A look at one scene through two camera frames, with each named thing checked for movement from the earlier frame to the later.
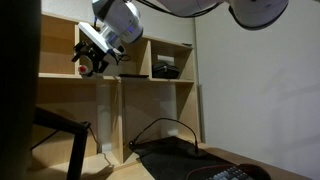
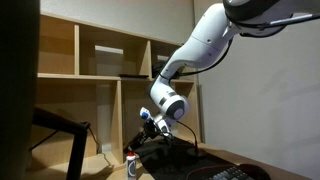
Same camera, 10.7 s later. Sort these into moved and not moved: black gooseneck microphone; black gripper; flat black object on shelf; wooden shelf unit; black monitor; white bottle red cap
Moved: black gripper; white bottle red cap
Not moved: wooden shelf unit; black monitor; flat black object on shelf; black gooseneck microphone
